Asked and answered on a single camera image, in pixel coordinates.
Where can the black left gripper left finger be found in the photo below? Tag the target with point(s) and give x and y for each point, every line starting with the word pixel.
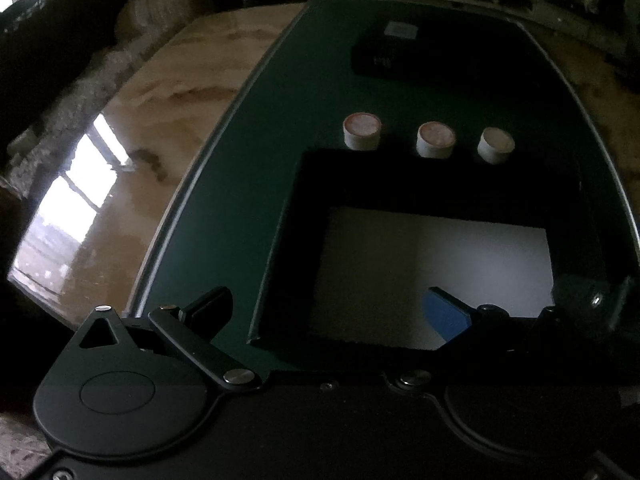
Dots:
pixel 191 330

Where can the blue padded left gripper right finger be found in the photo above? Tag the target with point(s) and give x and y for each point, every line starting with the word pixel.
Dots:
pixel 453 325

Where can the plain white paper cup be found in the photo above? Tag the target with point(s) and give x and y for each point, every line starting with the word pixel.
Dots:
pixel 494 145

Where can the red-lidded white cup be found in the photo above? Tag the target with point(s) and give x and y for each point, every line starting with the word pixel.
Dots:
pixel 435 140
pixel 362 131

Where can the dark green desk mat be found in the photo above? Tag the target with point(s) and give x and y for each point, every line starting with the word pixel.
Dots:
pixel 469 70

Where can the white label sticker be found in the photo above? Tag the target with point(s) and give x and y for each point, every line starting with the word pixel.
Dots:
pixel 401 30

